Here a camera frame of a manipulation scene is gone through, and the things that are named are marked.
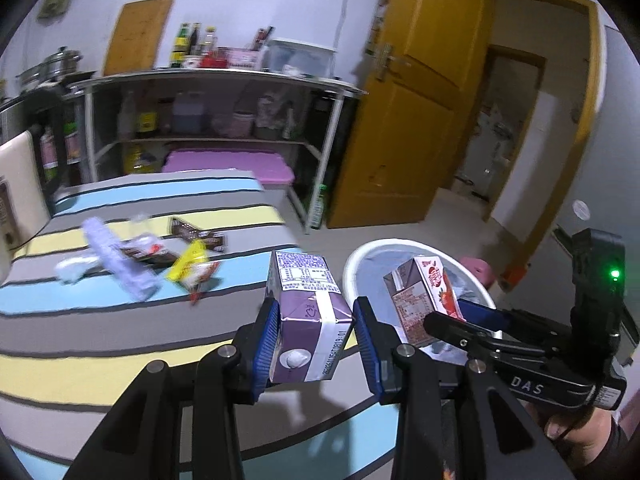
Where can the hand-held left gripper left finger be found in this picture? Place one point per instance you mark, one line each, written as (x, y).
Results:
(262, 355)

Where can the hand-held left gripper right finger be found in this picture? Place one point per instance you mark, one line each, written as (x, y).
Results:
(366, 355)

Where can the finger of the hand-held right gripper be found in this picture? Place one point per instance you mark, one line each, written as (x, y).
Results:
(482, 314)
(450, 327)

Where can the red strawberry milk carton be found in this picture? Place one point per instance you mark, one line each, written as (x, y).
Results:
(415, 300)

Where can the purple milk carton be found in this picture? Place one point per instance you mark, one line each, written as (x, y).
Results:
(307, 320)

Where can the white round trash bin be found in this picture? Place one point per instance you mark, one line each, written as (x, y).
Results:
(352, 265)

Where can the clear plastic bin liner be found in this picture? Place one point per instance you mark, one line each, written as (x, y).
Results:
(375, 262)

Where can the person's right forearm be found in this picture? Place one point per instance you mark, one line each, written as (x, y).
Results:
(620, 457)

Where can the person's right hand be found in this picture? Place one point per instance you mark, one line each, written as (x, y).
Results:
(575, 430)

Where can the pink plastic stool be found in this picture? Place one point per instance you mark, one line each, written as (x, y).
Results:
(480, 270)

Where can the orange container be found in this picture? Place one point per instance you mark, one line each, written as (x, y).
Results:
(512, 277)

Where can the red snack wrapper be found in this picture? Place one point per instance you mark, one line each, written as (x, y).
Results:
(202, 280)

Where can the yellow snack wrapper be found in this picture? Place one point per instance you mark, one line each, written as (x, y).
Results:
(187, 260)

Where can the grey refrigerator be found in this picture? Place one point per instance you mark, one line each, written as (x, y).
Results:
(615, 160)

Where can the green drink bottle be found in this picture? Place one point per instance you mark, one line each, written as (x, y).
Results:
(318, 207)

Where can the striped tablecloth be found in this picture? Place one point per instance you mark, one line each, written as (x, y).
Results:
(100, 355)

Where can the purple textured wrapper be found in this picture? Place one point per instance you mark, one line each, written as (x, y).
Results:
(120, 260)

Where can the pink lid storage box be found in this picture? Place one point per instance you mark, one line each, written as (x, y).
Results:
(225, 165)

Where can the yellow wooden door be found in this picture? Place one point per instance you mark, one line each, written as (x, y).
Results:
(415, 125)

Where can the crumpled white paper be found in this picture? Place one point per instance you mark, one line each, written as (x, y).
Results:
(75, 269)

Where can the large yellow oil bottle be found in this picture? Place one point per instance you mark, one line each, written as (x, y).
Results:
(141, 159)

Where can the pink plastic bucket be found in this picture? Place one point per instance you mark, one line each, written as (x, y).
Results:
(234, 125)

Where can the crumpled plastic bags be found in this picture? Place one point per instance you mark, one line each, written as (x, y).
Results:
(275, 107)

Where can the purple plastic jug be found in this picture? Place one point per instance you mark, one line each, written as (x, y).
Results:
(190, 115)

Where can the yellow label oil bottle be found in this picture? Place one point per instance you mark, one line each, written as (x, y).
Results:
(147, 121)

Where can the white plastic bottle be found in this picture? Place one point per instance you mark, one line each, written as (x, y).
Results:
(127, 115)

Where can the white shelf unit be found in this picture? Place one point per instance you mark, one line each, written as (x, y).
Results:
(225, 76)

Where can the cream rectangular box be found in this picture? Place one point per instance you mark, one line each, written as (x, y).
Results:
(22, 185)

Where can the pink basket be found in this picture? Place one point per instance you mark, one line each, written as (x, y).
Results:
(240, 58)

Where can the red packet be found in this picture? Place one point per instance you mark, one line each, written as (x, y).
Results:
(214, 61)

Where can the clear lidded storage container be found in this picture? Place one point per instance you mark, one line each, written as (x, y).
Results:
(297, 57)

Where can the kitchen knives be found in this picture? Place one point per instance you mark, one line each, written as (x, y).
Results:
(262, 37)

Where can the clear bottle yellow cap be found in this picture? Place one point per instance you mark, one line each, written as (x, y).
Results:
(209, 40)

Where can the green glass bottle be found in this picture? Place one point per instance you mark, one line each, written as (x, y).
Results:
(181, 45)

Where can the dark sauce bottle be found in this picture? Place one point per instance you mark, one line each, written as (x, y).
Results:
(195, 37)

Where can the wooden cutting board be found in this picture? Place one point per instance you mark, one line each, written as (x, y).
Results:
(137, 35)

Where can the steel steamer pot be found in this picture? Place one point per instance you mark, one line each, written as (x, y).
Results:
(62, 62)

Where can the yellow door frame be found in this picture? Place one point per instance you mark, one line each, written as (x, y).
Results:
(590, 85)

